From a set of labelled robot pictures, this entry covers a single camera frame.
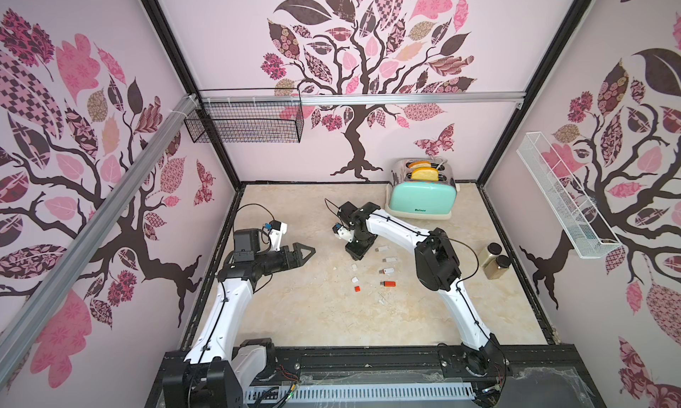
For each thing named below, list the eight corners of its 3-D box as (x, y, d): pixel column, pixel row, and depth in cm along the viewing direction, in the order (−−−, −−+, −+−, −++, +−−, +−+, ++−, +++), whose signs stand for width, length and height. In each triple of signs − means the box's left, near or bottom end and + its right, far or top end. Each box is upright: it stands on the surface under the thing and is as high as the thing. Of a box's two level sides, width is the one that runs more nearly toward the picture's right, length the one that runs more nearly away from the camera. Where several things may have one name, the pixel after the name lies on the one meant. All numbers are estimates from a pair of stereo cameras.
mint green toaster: (387, 222, 109) (393, 193, 95) (386, 208, 114) (391, 178, 101) (446, 222, 109) (460, 193, 95) (442, 207, 114) (455, 178, 100)
